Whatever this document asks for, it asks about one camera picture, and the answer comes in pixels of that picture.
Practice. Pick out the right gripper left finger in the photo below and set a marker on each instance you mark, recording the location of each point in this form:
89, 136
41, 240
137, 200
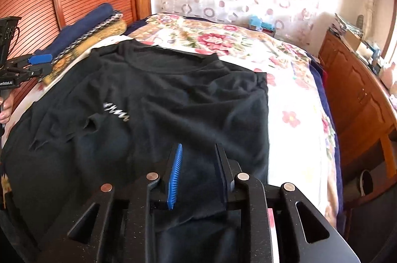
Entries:
118, 224

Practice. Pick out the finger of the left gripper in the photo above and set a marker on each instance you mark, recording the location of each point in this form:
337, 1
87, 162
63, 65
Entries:
30, 59
31, 71

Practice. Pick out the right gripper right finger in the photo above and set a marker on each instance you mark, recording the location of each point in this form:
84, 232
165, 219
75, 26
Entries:
278, 224

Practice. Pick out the black printed t-shirt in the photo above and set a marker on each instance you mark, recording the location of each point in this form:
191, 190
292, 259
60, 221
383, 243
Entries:
111, 119

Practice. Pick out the person's left hand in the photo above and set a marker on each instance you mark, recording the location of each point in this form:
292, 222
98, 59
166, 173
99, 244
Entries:
6, 108

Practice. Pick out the navy folded garment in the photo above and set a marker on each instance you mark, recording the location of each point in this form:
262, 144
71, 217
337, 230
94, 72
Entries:
72, 32

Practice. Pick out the yellow patterned folded garment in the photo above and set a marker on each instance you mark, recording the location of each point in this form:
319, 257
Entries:
106, 36

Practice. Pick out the white strawberry print sheet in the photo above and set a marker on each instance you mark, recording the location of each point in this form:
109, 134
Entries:
120, 110

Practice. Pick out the floral rose blanket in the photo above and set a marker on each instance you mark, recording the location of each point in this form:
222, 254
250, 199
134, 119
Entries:
235, 43

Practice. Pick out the dark patterned folded garment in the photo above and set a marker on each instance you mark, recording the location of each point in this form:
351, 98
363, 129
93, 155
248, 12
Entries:
115, 17

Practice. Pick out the wooden sideboard cabinet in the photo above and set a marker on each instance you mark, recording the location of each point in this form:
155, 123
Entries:
364, 118

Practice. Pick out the cardboard box on sideboard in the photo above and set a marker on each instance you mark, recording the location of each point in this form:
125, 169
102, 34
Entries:
351, 40

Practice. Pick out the stack of papers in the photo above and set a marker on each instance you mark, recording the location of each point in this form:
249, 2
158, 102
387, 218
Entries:
339, 27

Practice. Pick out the blue item on box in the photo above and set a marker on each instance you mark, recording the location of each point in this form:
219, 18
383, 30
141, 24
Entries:
255, 23

